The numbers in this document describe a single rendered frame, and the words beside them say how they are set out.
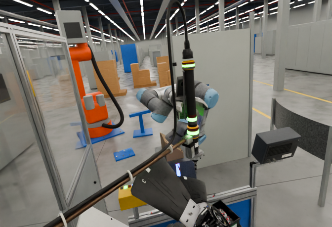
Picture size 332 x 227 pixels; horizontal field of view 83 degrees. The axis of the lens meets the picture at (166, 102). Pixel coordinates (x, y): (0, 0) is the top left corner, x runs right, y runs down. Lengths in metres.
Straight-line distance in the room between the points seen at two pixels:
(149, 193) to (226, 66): 2.28
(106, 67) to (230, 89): 6.58
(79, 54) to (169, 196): 4.05
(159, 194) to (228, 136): 2.44
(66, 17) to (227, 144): 3.82
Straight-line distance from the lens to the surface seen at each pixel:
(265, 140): 1.38
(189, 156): 0.74
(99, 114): 4.60
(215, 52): 2.69
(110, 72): 8.67
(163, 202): 0.78
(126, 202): 1.26
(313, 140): 2.66
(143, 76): 9.96
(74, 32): 4.48
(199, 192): 1.03
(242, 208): 1.67
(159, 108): 0.91
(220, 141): 3.08
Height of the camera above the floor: 1.87
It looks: 16 degrees down
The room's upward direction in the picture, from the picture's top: 6 degrees counter-clockwise
